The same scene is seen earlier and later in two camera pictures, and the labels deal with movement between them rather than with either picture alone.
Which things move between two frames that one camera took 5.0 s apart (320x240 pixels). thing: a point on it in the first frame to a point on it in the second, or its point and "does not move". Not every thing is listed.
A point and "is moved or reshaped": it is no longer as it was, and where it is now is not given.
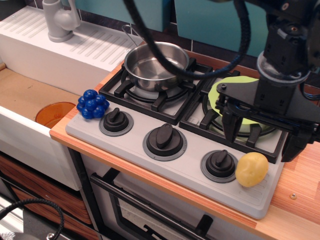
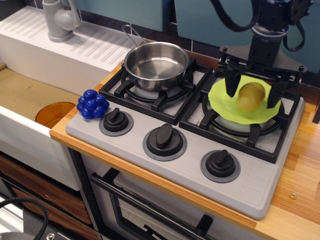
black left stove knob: [115, 123] does not move
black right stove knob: [219, 166] does not move
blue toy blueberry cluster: [92, 105] does not move
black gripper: [290, 106] to [264, 56]
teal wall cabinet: [214, 24] does not move
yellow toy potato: [251, 169] is moved or reshaped
